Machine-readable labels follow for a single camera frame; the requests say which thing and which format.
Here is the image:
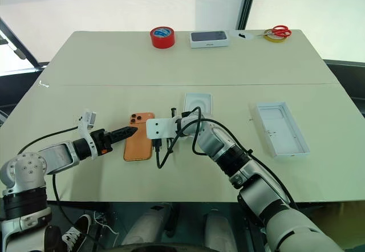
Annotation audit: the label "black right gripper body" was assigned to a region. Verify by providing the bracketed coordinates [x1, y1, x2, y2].
[152, 138, 172, 152]

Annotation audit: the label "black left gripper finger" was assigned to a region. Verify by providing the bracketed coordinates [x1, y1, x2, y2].
[109, 125, 140, 140]
[111, 129, 139, 148]

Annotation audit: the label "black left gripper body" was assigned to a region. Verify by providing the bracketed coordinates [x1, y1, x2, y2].
[90, 129, 114, 155]

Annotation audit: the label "small white square box insert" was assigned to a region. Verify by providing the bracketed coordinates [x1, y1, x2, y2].
[182, 92, 214, 118]

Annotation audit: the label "white phone box lid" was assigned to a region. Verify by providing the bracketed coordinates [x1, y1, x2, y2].
[189, 30, 231, 49]

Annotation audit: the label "white phone box base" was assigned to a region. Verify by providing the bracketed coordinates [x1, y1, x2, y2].
[254, 101, 311, 158]

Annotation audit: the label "orange smartphone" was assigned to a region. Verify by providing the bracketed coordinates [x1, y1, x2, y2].
[123, 111, 155, 162]

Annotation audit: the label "red tape roll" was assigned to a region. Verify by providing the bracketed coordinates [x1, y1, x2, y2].
[149, 26, 176, 50]

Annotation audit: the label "white rounded robot leg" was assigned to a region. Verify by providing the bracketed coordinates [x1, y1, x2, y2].
[204, 209, 239, 252]
[121, 205, 172, 247]

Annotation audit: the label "black and white sneaker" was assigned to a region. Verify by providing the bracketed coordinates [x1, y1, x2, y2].
[58, 214, 92, 252]

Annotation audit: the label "yellow tape roll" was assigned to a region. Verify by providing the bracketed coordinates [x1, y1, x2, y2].
[262, 29, 289, 42]

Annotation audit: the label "dark side furniture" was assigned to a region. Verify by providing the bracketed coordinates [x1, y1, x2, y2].
[322, 59, 365, 121]

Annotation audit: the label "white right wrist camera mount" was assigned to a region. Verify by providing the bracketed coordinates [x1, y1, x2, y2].
[145, 117, 175, 140]

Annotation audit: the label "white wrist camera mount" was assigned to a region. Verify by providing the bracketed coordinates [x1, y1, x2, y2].
[145, 117, 175, 140]
[75, 108, 99, 157]

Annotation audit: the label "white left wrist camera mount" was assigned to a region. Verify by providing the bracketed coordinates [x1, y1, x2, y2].
[75, 108, 99, 157]

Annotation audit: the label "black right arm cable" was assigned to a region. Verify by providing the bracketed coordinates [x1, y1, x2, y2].
[155, 106, 299, 210]

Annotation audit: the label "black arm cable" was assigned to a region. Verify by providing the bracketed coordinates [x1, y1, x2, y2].
[155, 106, 299, 210]
[17, 125, 86, 237]

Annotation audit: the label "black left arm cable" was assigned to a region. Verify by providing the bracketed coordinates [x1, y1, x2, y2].
[17, 125, 86, 237]

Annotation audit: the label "thin white floor cable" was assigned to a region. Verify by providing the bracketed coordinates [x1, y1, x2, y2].
[92, 210, 120, 249]

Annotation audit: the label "black diagonal frame bar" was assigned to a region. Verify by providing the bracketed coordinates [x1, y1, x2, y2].
[0, 17, 46, 70]

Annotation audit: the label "dark window frame post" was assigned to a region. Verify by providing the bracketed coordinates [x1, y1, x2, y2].
[236, 0, 259, 31]

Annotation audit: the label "red handled scissors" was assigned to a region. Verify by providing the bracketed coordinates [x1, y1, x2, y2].
[256, 25, 293, 38]

